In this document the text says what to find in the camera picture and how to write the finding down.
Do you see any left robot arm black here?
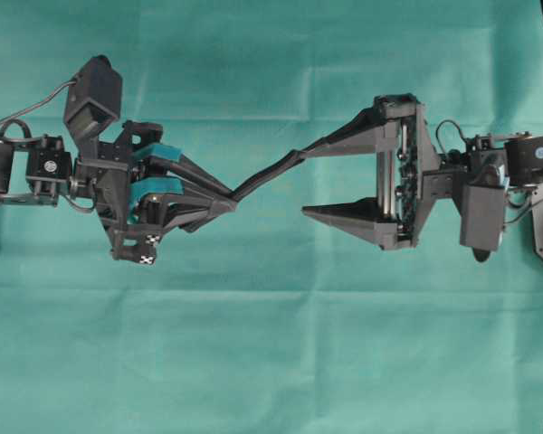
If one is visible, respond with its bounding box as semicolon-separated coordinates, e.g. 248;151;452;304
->
0;121;237;265

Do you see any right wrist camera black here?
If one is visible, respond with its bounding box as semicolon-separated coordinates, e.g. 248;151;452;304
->
460;161;509;262

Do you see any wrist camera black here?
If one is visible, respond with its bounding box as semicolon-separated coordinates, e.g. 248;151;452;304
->
460;161;509;262
63;55;122;159

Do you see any green table cloth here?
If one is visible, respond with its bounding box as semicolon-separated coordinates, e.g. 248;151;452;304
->
0;1;543;433

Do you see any grey camera cable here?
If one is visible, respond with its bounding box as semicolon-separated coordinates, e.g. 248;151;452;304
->
0;79;81;141

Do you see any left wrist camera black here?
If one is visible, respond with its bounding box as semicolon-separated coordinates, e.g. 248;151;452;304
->
63;55;122;159

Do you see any black velcro strap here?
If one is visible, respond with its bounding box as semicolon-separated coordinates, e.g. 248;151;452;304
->
228;148;307;203

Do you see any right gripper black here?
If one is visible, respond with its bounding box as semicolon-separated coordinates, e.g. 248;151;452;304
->
298;95;465;250

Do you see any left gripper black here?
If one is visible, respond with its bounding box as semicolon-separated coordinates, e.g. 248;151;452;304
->
74;121;237;265

